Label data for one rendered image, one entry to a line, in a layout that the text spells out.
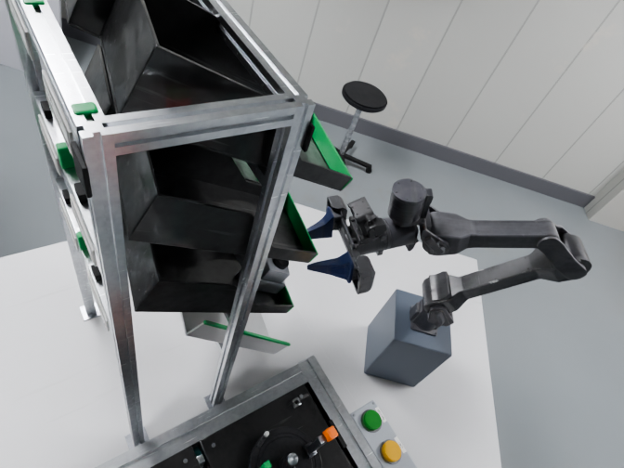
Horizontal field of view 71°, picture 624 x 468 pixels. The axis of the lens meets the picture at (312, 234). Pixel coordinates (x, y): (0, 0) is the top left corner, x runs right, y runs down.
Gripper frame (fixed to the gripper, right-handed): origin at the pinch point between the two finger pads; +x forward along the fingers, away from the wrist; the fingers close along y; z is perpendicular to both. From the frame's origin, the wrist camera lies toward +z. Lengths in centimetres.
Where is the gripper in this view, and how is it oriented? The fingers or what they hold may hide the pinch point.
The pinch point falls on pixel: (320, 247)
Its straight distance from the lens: 76.6
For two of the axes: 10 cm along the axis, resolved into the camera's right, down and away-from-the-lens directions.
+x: -9.6, 2.0, -1.9
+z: 0.2, -6.3, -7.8
